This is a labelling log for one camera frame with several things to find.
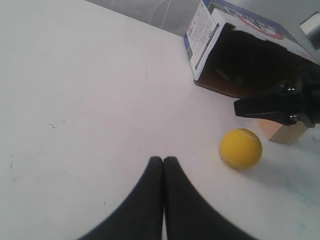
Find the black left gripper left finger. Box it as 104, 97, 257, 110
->
81, 156, 164, 240

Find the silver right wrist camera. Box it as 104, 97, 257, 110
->
299, 12, 320, 41

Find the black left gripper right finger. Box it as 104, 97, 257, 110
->
163, 156, 254, 240

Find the blue white cardboard box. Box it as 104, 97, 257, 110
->
183, 0, 318, 98

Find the yellow ball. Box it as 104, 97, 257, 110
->
219, 128, 263, 170

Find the light wooden cube block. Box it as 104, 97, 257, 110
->
257, 119, 308, 145

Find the white backdrop curtain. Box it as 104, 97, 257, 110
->
89, 0, 199, 37

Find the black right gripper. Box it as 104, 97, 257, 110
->
233, 66, 320, 128

